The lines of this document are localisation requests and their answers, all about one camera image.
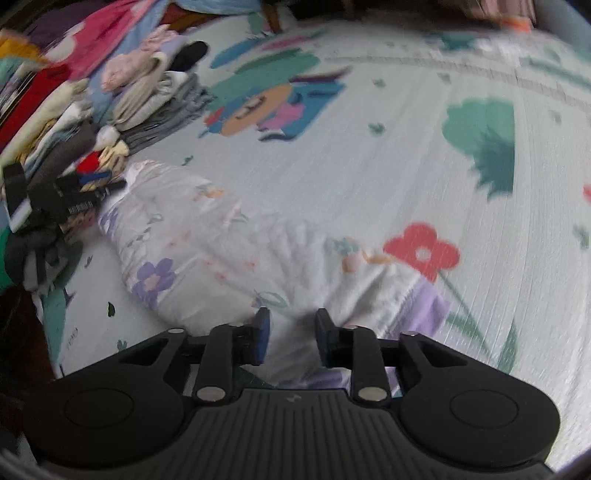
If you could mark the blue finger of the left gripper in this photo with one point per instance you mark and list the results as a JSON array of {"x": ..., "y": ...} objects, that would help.
[{"x": 94, "y": 177}]

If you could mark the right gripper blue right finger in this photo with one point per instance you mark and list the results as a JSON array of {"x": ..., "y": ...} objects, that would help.
[{"x": 357, "y": 350}]

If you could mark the black sock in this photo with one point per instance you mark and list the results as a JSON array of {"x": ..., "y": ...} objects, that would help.
[{"x": 188, "y": 56}]

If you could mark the pink and blue blanket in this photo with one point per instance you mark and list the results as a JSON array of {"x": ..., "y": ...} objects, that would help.
[{"x": 86, "y": 34}]

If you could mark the folded pink beige clothes stack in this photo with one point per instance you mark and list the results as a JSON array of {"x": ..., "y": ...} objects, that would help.
[{"x": 132, "y": 77}]

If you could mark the white floral purple-trim pants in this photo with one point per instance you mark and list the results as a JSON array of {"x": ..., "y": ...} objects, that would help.
[{"x": 194, "y": 256}]

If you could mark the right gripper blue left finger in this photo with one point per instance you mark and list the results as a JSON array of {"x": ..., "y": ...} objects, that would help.
[{"x": 227, "y": 348}]

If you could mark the cartoon animal play mat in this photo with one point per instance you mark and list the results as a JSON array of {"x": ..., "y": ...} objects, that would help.
[{"x": 464, "y": 154}]

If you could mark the pink striped curtain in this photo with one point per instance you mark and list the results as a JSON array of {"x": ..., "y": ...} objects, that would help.
[{"x": 519, "y": 15}]

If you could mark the folded yellow red green clothes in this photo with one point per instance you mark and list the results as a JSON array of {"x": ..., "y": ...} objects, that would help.
[{"x": 52, "y": 110}]

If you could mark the grey folded garment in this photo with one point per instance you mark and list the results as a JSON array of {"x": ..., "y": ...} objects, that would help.
[{"x": 166, "y": 111}]

